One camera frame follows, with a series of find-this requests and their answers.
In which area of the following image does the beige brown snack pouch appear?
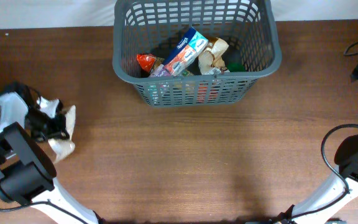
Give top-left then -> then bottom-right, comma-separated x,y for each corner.
48,105 -> 76,164

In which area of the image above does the orange spaghetti pasta packet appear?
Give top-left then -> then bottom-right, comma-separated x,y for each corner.
135,53 -> 195,78

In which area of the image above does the grey plastic lattice basket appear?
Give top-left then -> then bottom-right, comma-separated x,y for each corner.
112,0 -> 282,107

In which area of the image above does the green lidded small jar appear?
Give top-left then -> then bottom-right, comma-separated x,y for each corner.
227,63 -> 246,72

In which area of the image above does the white brown snack bag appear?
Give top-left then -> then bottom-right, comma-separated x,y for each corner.
198,37 -> 229,75

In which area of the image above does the colourful Kleenex tissue multipack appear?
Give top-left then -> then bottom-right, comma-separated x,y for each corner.
150,27 -> 209,78

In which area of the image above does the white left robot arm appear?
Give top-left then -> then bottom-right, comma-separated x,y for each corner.
0,82 -> 103,223

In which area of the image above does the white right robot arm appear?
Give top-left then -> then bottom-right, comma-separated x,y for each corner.
276,124 -> 358,223

